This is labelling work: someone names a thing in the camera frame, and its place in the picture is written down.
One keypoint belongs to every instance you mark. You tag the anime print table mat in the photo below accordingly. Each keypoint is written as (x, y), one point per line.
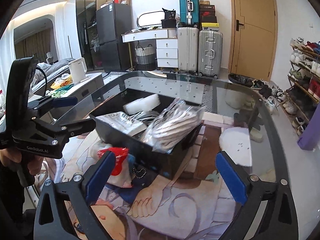
(195, 204)

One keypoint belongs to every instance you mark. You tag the black bin with liner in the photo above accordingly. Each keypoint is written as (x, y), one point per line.
(240, 80)

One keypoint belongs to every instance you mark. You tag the stacked shoe boxes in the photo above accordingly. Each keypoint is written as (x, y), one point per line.
(208, 18)

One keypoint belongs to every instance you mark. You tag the black cardboard storage box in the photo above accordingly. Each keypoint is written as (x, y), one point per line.
(166, 165)

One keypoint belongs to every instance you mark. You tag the wooden shoe rack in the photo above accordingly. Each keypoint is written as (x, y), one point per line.
(302, 97)

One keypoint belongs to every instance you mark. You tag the teal suitcase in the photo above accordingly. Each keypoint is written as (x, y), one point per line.
(190, 13)

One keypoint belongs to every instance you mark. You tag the silver suitcase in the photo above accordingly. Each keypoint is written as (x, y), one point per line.
(209, 53)

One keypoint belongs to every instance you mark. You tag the black bag on desk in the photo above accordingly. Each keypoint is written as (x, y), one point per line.
(169, 20)

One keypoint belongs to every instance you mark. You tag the woven laundry basket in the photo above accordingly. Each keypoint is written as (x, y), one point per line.
(145, 55)

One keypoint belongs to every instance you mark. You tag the purple bag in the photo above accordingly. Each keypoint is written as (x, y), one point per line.
(310, 137)

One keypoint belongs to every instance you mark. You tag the black refrigerator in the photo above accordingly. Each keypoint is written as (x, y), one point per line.
(113, 21)

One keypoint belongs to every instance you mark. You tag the person's left hand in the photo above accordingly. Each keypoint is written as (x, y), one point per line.
(13, 155)

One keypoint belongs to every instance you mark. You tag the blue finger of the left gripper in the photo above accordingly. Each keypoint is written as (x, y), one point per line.
(64, 102)
(78, 127)

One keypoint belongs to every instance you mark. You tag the red balloon glue packet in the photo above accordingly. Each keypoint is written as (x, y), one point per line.
(120, 175)

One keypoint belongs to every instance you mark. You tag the dark glass cabinet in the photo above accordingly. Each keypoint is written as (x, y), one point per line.
(86, 21)

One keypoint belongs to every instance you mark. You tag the white electric kettle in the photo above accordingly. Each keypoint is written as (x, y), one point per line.
(78, 70)

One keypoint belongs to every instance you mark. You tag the white desk with drawers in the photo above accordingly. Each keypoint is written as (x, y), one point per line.
(164, 41)

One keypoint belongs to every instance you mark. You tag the white printed plastic packet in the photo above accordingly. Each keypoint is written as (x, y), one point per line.
(123, 123)

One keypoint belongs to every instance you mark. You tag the white suitcase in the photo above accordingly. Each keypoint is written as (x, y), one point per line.
(188, 41)

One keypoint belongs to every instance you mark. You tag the bagged white adidas socks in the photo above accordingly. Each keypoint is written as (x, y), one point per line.
(172, 125)

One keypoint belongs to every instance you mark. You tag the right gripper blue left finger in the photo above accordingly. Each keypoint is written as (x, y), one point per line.
(97, 176)

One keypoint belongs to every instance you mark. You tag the grey side cabinet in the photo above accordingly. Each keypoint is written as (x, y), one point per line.
(80, 91)

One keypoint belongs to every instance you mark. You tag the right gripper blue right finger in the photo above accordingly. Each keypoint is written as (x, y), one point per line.
(235, 177)

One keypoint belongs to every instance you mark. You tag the wooden door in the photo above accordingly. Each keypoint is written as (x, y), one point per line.
(253, 38)

